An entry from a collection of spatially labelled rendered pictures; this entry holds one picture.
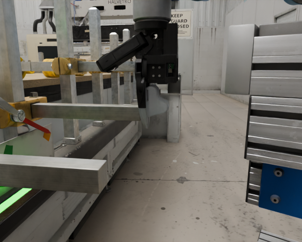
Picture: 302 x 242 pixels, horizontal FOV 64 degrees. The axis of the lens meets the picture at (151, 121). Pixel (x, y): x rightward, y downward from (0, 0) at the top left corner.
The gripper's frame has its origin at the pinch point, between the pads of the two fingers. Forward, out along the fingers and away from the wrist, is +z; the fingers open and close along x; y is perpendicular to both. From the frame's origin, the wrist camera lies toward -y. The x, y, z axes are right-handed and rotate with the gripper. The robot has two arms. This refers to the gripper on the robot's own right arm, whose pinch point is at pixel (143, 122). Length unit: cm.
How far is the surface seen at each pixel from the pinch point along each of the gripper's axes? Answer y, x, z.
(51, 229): -52, 40, 61
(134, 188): -32, 123, 82
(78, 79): -46, 66, -7
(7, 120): -25.6, -8.5, -1.7
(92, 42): -28, 44, -22
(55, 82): -46, 45, -6
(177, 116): -4, 250, 47
